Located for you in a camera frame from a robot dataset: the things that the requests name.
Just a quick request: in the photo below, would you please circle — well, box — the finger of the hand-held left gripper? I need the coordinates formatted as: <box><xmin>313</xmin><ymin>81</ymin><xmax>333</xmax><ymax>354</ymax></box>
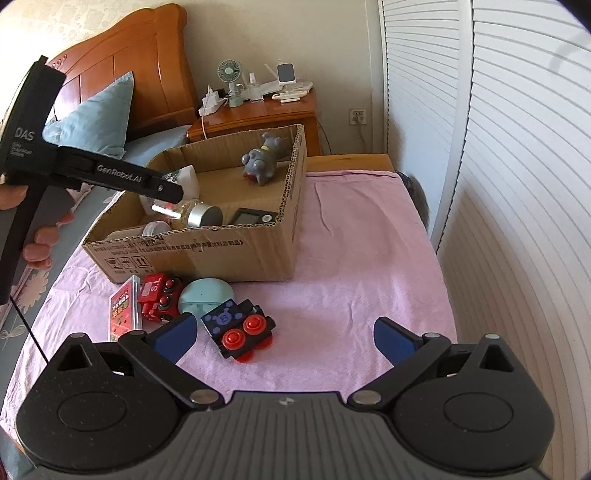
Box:
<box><xmin>41</xmin><ymin>132</ymin><xmax>185</xmax><ymax>204</ymax></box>

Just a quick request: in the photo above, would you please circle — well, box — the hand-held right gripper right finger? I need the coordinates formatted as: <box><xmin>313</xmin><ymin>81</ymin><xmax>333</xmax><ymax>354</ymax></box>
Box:
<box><xmin>346</xmin><ymin>316</ymin><xmax>520</xmax><ymax>408</ymax></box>

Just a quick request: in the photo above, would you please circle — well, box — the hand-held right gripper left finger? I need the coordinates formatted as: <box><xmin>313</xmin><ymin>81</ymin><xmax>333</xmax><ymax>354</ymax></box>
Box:
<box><xmin>51</xmin><ymin>312</ymin><xmax>227</xmax><ymax>409</ymax></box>

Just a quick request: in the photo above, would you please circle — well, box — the green label cotton swab box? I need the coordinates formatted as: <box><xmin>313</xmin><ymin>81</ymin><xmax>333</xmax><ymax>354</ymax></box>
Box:
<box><xmin>159</xmin><ymin>165</ymin><xmax>201</xmax><ymax>202</ymax></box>

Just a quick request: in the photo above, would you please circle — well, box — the brown cardboard box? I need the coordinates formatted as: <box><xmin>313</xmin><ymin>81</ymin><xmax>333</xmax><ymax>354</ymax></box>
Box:
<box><xmin>82</xmin><ymin>124</ymin><xmax>308</xmax><ymax>284</ymax></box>

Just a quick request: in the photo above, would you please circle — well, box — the yellow capsule bottle silver lid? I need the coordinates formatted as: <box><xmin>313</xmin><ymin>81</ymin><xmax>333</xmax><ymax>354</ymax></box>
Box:
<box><xmin>151</xmin><ymin>199</ymin><xmax>224</xmax><ymax>230</ymax></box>

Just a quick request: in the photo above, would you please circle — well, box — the black digital timer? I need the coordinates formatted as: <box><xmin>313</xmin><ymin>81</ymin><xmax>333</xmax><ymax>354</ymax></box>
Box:
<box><xmin>229</xmin><ymin>208</ymin><xmax>274</xmax><ymax>226</ymax></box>

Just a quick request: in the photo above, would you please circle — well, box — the grey toy animal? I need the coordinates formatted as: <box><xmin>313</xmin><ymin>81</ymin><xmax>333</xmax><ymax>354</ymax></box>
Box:
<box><xmin>242</xmin><ymin>131</ymin><xmax>285</xmax><ymax>186</ymax></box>

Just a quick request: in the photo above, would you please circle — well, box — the person's left hand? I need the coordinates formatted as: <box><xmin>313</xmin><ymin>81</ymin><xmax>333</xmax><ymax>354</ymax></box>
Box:
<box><xmin>0</xmin><ymin>184</ymin><xmax>75</xmax><ymax>271</ymax></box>

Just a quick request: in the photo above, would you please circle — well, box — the blue floral bedsheet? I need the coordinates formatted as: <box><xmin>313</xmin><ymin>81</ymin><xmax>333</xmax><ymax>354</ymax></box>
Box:
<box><xmin>0</xmin><ymin>124</ymin><xmax>193</xmax><ymax>444</ymax></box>

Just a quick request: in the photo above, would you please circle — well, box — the teal round case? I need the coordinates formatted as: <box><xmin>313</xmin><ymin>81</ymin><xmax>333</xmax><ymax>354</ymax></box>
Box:
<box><xmin>178</xmin><ymin>278</ymin><xmax>234</xmax><ymax>324</ymax></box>

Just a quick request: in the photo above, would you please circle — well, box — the pink plastic box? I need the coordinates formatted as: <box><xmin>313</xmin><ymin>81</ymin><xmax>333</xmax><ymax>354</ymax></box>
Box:
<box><xmin>109</xmin><ymin>275</ymin><xmax>142</xmax><ymax>343</ymax></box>

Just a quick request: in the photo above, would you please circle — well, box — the large blue pillow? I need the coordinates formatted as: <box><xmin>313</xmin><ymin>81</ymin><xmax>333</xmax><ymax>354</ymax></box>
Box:
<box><xmin>42</xmin><ymin>71</ymin><xmax>136</xmax><ymax>160</ymax></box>

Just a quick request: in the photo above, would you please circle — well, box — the pink cloth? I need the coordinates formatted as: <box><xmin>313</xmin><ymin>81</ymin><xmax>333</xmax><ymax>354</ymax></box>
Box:
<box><xmin>0</xmin><ymin>170</ymin><xmax>459</xmax><ymax>431</ymax></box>

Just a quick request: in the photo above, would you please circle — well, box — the wooden headboard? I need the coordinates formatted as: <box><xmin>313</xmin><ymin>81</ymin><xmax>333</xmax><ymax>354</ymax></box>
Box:
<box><xmin>44</xmin><ymin>4</ymin><xmax>199</xmax><ymax>140</ymax></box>

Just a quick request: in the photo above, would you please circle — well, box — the white power strip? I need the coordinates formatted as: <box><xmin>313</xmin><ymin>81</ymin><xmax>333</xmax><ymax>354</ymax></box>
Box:
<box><xmin>198</xmin><ymin>89</ymin><xmax>230</xmax><ymax>116</ymax></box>

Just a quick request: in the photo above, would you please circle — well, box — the dark grey fluffy thing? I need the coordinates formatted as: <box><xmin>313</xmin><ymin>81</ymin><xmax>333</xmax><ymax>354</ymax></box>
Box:
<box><xmin>396</xmin><ymin>170</ymin><xmax>433</xmax><ymax>228</ymax></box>

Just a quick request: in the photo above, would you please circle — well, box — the small green desk fan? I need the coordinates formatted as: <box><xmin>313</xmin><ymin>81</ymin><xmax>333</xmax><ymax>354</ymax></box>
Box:
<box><xmin>217</xmin><ymin>59</ymin><xmax>245</xmax><ymax>108</ymax></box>

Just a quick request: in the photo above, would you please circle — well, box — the wooden nightstand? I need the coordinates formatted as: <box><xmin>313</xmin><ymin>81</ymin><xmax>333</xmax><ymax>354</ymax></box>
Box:
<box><xmin>187</xmin><ymin>87</ymin><xmax>322</xmax><ymax>158</ymax></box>

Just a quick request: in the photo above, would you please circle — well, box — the white louvered closet door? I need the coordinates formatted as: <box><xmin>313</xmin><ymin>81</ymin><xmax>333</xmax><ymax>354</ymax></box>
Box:
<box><xmin>378</xmin><ymin>0</ymin><xmax>474</xmax><ymax>241</ymax></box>
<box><xmin>431</xmin><ymin>0</ymin><xmax>591</xmax><ymax>480</ymax></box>

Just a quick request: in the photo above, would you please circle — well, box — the thin black cable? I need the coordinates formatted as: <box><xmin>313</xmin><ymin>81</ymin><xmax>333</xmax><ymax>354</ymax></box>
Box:
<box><xmin>9</xmin><ymin>299</ymin><xmax>50</xmax><ymax>366</ymax></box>

